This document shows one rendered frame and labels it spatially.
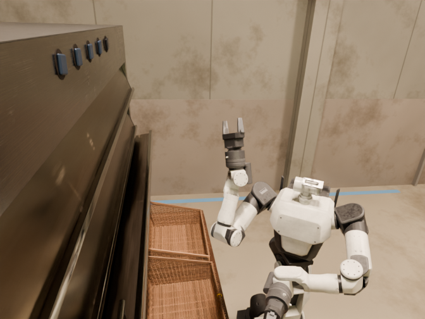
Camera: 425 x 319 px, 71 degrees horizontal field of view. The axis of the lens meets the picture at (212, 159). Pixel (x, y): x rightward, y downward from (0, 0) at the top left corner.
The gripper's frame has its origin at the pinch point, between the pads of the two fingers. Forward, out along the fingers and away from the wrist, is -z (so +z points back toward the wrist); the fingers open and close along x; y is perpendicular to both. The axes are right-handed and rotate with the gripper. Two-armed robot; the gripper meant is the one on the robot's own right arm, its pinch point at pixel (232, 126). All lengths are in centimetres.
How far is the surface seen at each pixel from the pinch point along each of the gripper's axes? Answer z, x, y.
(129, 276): 47, 11, 55
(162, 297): 98, -66, 14
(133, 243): 40, -1, 49
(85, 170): 12, 19, 66
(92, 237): 32, 9, 64
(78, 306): 43, 27, 73
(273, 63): -82, -140, -181
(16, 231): 19, 47, 83
